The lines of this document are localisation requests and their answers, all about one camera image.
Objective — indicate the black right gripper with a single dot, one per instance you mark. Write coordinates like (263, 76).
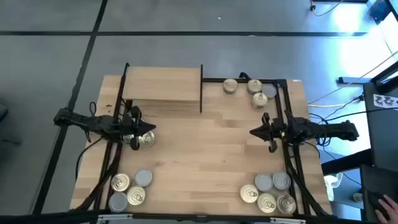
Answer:
(275, 132)

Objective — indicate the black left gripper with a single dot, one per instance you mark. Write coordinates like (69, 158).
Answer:
(132, 127)

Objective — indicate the blue label tuna can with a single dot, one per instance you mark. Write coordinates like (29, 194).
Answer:
(249, 193)
(230, 86)
(147, 139)
(286, 204)
(259, 99)
(120, 182)
(266, 202)
(136, 195)
(127, 139)
(254, 85)

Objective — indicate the green label tuna can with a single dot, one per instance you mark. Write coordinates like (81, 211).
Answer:
(270, 91)
(118, 202)
(281, 180)
(143, 177)
(263, 182)

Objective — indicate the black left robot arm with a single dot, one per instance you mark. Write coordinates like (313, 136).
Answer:
(93, 123)

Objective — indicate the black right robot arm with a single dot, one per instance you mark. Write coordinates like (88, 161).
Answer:
(329, 130)

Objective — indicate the wooden shelf board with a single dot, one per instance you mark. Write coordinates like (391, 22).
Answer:
(161, 84)

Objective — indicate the white plastic object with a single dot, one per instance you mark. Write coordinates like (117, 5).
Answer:
(333, 183)

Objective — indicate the black desk leg bar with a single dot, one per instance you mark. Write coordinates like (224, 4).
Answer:
(345, 161)

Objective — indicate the black flat stand base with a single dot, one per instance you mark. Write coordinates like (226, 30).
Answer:
(351, 80)

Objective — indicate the grey caster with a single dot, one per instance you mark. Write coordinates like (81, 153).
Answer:
(357, 197)

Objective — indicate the black low desk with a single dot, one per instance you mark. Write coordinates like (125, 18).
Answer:
(373, 177)

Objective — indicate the white paper with black marks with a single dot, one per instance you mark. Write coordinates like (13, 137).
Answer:
(385, 102)

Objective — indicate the black computer mouse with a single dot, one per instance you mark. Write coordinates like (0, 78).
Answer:
(374, 199)

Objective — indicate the black plug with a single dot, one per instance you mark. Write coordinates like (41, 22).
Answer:
(312, 7)

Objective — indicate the person's hand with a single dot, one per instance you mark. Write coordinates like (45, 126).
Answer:
(388, 210)

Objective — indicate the blue box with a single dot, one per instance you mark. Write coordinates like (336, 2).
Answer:
(377, 7)

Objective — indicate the black metal table frame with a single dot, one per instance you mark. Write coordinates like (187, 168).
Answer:
(242, 80)

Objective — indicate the silver metal bracket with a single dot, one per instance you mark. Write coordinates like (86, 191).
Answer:
(115, 217)
(287, 221)

